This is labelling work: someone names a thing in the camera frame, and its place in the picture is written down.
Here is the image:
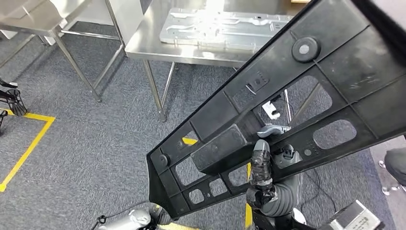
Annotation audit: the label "smaller steel table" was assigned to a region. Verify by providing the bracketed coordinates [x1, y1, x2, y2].
[0, 0, 126, 103]

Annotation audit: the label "yellow floor tape square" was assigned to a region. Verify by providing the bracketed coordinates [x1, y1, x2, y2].
[0, 109, 56, 193]
[158, 137, 253, 230]

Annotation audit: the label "black floor cable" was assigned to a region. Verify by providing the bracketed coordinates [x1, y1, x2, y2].
[303, 168, 338, 214]

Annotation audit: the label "black stand with ribbed feet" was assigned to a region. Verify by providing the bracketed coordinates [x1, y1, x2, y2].
[0, 78, 29, 134]

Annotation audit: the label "stamped metal plate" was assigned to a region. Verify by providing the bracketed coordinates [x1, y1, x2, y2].
[159, 8, 294, 51]

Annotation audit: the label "large steel workbench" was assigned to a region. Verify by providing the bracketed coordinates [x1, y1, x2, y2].
[124, 0, 321, 125]

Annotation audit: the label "white power strip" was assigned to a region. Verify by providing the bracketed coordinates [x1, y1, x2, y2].
[262, 101, 282, 120]

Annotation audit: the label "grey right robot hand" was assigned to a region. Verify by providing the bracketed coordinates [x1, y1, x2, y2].
[247, 124, 303, 208]

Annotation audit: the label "long black plastic frame part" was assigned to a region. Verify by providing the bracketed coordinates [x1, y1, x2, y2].
[146, 0, 406, 219]

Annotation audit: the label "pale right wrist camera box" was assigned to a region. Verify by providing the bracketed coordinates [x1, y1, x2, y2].
[328, 200, 381, 230]

